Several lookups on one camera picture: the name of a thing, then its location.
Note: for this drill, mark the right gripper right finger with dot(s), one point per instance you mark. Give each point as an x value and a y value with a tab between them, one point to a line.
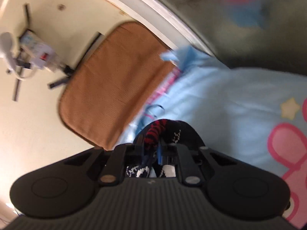
188	172

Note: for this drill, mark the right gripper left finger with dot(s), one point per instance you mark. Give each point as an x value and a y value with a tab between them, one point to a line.
122	156

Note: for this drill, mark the black red white patterned sweater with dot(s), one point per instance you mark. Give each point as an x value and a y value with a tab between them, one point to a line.
155	137

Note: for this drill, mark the light blue cartoon bed sheet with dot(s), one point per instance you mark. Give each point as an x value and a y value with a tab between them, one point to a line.
254	115

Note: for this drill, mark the brown seat cushion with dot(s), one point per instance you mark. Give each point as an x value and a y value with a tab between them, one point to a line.
112	85

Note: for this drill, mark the white door frame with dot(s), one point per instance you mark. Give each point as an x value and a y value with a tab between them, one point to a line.
163	23

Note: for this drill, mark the white wall power strip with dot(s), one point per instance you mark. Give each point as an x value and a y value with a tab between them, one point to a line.
34	55

